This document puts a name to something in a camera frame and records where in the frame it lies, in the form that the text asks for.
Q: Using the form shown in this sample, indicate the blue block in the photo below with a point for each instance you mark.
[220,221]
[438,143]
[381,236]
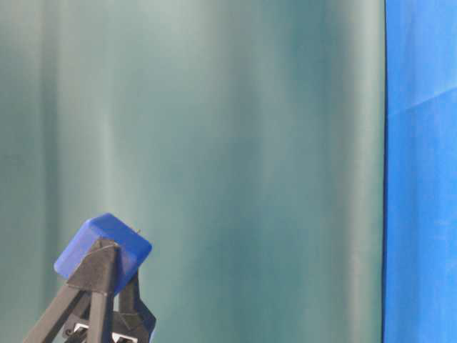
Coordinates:
[134,249]

